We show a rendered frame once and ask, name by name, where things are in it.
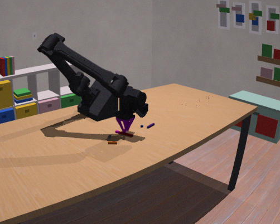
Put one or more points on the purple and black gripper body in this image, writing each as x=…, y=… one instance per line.
x=119, y=114

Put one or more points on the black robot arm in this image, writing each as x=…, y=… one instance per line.
x=79, y=84

